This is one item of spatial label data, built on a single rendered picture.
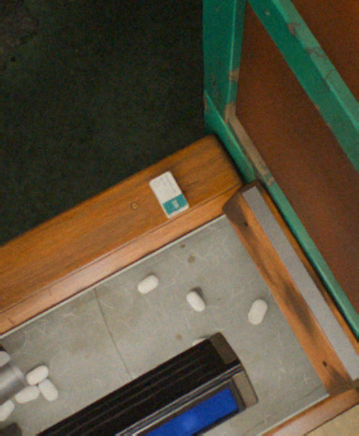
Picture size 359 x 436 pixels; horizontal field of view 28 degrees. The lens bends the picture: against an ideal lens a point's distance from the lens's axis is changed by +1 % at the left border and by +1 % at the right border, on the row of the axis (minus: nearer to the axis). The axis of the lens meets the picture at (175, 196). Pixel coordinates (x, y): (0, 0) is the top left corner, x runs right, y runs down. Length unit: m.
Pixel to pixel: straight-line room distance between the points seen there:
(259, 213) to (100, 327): 0.29
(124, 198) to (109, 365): 0.25
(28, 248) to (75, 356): 0.17
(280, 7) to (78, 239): 0.57
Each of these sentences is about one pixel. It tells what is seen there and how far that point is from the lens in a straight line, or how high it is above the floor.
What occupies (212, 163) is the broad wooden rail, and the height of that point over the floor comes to 0.76.
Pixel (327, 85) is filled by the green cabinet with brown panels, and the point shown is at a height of 1.27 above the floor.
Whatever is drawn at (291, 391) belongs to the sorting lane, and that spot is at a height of 0.74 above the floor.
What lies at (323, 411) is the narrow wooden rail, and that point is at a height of 0.76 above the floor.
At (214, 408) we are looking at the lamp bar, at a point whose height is 1.08.
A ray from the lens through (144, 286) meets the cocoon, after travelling 1.08.
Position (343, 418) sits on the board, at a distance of 1.06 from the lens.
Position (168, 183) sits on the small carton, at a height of 0.79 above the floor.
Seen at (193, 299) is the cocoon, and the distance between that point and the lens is 1.07.
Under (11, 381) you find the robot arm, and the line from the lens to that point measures 0.98.
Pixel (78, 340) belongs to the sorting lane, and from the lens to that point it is 1.10.
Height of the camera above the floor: 1.82
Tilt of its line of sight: 74 degrees down
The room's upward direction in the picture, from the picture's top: 9 degrees counter-clockwise
